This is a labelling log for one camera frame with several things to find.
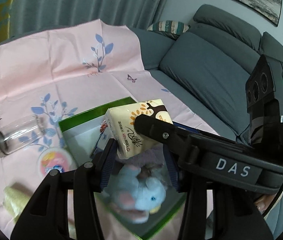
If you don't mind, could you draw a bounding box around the grey sofa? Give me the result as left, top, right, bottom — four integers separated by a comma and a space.
130, 4, 283, 240

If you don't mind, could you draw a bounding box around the pink gum canister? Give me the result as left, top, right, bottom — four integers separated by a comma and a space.
37, 148, 78, 178

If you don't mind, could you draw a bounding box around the person's right hand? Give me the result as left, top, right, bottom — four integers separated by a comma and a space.
254, 195, 273, 215

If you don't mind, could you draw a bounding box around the green cardboard box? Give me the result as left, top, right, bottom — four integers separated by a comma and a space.
58, 96, 189, 240

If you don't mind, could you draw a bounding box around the cream tissue pack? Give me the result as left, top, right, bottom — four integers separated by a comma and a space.
105, 99, 174, 159

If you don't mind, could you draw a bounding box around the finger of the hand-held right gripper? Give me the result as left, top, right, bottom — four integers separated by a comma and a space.
134, 114, 207, 163
173, 121, 234, 146

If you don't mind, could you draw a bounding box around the striped cushion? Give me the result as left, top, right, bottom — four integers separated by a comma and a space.
147, 20, 191, 40

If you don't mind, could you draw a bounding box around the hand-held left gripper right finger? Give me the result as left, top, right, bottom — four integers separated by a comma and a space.
163, 147, 274, 240

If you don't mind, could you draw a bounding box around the clear glass jar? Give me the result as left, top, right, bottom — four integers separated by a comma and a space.
0, 114, 48, 158

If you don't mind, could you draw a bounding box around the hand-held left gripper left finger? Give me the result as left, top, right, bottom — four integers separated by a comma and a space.
11, 138, 118, 240

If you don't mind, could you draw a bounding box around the grey-green curtain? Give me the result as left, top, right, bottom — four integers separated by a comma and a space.
0, 0, 169, 48

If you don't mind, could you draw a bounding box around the blue plush elephant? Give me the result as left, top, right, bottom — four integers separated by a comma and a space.
104, 165, 167, 224

